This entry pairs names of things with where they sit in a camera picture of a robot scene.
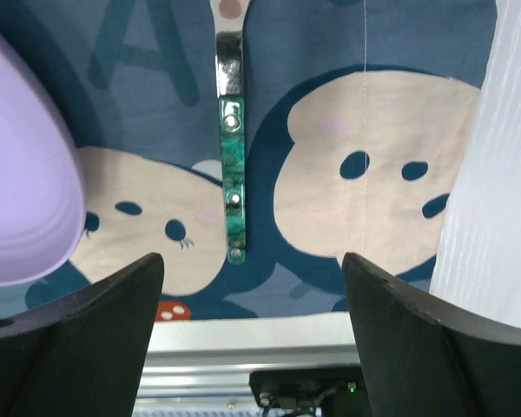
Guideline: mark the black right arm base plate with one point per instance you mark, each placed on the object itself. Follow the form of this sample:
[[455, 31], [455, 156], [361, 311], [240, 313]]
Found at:
[[313, 391]]

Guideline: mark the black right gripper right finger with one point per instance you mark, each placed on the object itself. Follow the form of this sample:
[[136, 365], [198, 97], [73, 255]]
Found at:
[[422, 356]]

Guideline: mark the purple plastic plate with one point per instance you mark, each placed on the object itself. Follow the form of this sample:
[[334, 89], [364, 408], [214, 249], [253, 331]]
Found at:
[[42, 192]]

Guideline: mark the aluminium mounting rail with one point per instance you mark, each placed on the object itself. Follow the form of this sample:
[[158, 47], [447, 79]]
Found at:
[[215, 383]]

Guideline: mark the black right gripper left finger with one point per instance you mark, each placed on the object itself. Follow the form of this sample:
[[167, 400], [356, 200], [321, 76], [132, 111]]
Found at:
[[83, 354]]

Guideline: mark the green handled steel spoon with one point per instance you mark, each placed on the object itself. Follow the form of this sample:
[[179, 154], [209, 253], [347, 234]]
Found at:
[[229, 18]]

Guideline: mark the blue cartoon mouse placemat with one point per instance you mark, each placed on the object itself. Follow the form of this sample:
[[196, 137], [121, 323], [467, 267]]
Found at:
[[357, 116]]

